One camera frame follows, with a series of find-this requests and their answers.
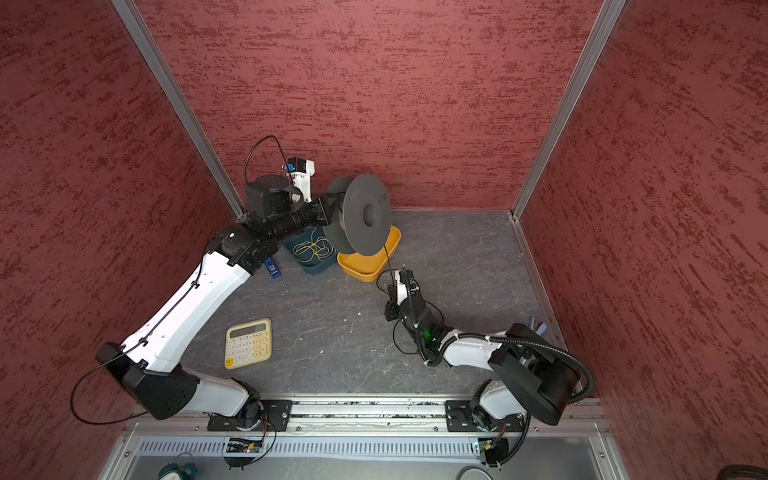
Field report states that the right corner aluminium post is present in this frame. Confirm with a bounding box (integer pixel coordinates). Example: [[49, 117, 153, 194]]
[[511, 0, 626, 222]]

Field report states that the corner aluminium post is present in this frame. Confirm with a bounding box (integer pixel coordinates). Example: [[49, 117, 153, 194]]
[[111, 0, 245, 220], [511, 0, 626, 222]]

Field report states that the left corner aluminium post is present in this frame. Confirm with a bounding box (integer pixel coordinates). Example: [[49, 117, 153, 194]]
[[111, 0, 245, 220]]

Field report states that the aluminium front rail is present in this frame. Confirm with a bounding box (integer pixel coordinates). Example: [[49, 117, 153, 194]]
[[123, 394, 612, 438]]

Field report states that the teal object below rail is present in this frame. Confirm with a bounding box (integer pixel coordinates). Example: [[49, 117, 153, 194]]
[[157, 452, 198, 480]]

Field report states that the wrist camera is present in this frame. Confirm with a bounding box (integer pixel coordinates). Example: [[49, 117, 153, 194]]
[[395, 268, 420, 305], [288, 157, 315, 203]]

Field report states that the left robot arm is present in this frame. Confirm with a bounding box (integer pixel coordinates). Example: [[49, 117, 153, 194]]
[[97, 191, 343, 431]]

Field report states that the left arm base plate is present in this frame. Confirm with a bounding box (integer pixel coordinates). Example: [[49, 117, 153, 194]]
[[207, 399, 293, 434]]

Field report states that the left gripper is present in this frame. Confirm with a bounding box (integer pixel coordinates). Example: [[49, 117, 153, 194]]
[[270, 191, 340, 242]]

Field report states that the yellow wire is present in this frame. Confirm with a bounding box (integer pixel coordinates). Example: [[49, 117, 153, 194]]
[[292, 235, 336, 265]]

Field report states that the teal plastic bin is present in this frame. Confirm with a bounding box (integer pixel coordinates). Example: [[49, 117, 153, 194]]
[[283, 226, 338, 275]]

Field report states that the grey perforated cable spool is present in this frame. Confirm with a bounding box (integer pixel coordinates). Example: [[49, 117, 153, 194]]
[[323, 174, 392, 256]]

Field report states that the yellow plastic bin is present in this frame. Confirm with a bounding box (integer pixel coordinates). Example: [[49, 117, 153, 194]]
[[337, 226, 402, 283]]

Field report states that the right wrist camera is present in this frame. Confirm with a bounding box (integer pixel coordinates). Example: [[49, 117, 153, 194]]
[[395, 268, 420, 305]]

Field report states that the small blue grey clip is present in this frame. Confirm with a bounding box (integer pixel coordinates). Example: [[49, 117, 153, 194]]
[[528, 317, 548, 337]]

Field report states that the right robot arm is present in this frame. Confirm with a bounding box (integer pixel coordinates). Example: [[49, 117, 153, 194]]
[[385, 268, 596, 431]]

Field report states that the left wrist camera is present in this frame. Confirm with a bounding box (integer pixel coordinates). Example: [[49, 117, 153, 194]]
[[288, 157, 315, 203]]

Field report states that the yellow calculator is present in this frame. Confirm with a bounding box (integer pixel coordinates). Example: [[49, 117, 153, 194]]
[[224, 318, 273, 370]]

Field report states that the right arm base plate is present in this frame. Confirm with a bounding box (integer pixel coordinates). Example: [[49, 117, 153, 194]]
[[444, 400, 524, 435]]

